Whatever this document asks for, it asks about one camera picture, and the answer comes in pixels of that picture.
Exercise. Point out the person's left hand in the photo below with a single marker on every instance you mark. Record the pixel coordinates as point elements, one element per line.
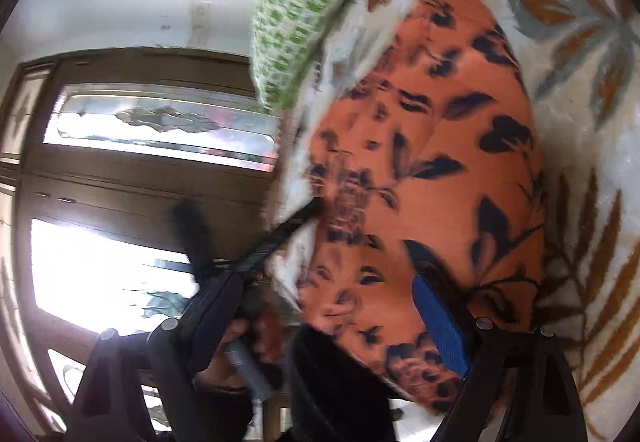
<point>265,332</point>

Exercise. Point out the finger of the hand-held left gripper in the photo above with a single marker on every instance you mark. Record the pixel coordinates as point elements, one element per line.
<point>192,237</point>
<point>277,237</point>

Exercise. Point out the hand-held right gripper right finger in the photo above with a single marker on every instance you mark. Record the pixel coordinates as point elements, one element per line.
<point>442,327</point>

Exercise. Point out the orange floral garment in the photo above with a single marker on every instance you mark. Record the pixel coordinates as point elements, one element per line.
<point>430,162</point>

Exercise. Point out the leaf print blanket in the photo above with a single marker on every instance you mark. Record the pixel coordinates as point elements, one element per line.
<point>590,87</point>

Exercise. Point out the green patterned pillow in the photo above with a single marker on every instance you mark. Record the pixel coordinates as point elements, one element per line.
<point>295,22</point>

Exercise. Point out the wooden door with glass panes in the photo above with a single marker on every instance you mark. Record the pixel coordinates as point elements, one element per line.
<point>125,182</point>

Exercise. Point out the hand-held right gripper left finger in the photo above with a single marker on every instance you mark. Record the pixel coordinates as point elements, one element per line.
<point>212,322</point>

